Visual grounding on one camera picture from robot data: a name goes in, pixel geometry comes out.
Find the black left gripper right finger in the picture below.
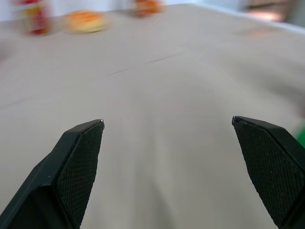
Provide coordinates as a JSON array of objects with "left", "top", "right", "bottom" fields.
[{"left": 231, "top": 115, "right": 305, "bottom": 229}]

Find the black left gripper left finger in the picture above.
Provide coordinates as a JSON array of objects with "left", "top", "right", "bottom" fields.
[{"left": 0, "top": 118, "right": 105, "bottom": 229}]

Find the green cube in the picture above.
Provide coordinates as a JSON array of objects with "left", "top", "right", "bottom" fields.
[{"left": 294, "top": 116, "right": 305, "bottom": 150}]

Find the toy hamburger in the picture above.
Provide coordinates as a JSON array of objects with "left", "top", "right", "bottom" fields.
[{"left": 61, "top": 10, "right": 111, "bottom": 33}]

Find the red and yellow toy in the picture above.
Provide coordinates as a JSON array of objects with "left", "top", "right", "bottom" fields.
[{"left": 14, "top": 0, "right": 52, "bottom": 36}]

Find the orange toy food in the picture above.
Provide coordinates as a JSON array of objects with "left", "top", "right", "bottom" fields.
[{"left": 130, "top": 0, "right": 166, "bottom": 17}]

